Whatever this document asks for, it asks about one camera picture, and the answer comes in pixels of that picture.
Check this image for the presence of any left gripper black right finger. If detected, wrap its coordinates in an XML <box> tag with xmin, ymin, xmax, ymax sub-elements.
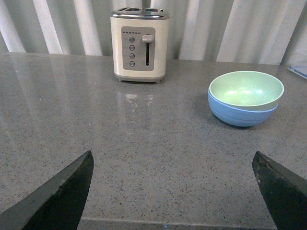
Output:
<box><xmin>252</xmin><ymin>151</ymin><xmax>307</xmax><ymax>230</ymax></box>

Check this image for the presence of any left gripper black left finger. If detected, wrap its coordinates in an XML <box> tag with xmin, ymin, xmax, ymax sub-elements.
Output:
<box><xmin>0</xmin><ymin>151</ymin><xmax>94</xmax><ymax>230</ymax></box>

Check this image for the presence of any blue bowl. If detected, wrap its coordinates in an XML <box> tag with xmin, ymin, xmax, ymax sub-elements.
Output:
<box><xmin>207</xmin><ymin>90</ymin><xmax>278</xmax><ymax>127</ymax></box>

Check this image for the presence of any green bowl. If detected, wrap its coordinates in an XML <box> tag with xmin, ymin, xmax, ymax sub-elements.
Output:
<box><xmin>209</xmin><ymin>71</ymin><xmax>284</xmax><ymax>111</ymax></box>

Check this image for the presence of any clear plastic container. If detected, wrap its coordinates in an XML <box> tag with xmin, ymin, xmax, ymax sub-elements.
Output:
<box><xmin>288</xmin><ymin>64</ymin><xmax>307</xmax><ymax>79</ymax></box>

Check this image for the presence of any cream toaster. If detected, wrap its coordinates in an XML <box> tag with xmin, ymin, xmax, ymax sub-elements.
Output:
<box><xmin>110</xmin><ymin>7</ymin><xmax>170</xmax><ymax>83</ymax></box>

